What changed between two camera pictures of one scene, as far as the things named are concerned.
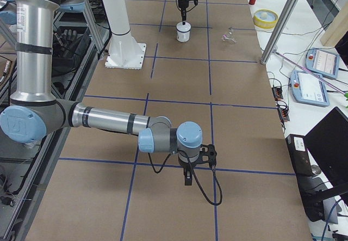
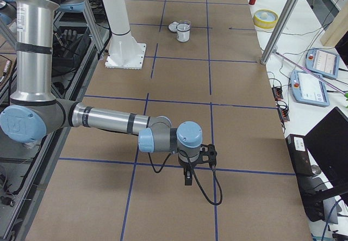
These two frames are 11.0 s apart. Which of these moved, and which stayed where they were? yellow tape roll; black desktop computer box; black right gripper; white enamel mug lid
Moved: white enamel mug lid
Stayed: yellow tape roll; black desktop computer box; black right gripper
